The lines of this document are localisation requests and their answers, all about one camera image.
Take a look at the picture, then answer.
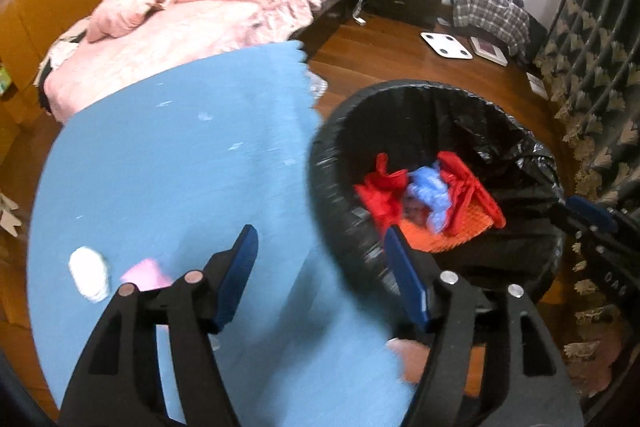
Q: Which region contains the bin with black liner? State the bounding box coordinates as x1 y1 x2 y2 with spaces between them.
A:
307 79 569 307

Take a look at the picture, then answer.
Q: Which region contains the blue tablecloth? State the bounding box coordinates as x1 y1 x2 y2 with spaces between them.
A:
25 39 432 427

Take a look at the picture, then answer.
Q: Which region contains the pink wrapper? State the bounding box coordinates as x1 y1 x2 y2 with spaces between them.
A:
120 258 175 292

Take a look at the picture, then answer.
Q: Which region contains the white framed book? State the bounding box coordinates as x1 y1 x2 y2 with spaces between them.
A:
469 36 510 67

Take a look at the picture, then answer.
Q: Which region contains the plaid bag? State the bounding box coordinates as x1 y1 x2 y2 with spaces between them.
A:
449 0 532 58

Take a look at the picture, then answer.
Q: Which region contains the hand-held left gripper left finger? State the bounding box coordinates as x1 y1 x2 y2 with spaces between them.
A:
59 224 260 427

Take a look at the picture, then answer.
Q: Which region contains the blue plastic bag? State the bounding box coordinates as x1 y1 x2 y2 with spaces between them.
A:
404 159 455 234

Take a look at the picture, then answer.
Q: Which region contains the red knit glove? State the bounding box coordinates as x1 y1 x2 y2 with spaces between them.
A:
436 151 507 238
354 152 410 229

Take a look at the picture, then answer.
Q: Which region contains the patterned curtain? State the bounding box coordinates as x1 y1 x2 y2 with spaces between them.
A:
529 0 640 410

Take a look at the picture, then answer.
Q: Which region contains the white bathroom scale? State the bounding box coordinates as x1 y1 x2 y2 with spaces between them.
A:
420 31 474 60

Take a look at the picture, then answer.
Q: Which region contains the bed with pink sheet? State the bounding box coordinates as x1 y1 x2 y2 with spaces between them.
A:
35 0 372 124

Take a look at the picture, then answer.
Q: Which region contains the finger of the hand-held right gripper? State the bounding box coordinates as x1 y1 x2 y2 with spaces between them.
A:
547 195 621 249

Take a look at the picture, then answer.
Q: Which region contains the white tissue wad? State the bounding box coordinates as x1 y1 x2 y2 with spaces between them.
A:
68 246 111 304

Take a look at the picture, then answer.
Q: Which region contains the large orange knitted piece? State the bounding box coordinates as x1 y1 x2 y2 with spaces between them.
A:
399 199 497 255

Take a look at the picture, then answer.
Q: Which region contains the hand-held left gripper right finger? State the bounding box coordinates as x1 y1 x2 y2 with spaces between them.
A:
384 226 586 427

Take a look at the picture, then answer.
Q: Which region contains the white paper sheet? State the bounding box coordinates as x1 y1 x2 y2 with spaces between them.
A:
527 72 549 100

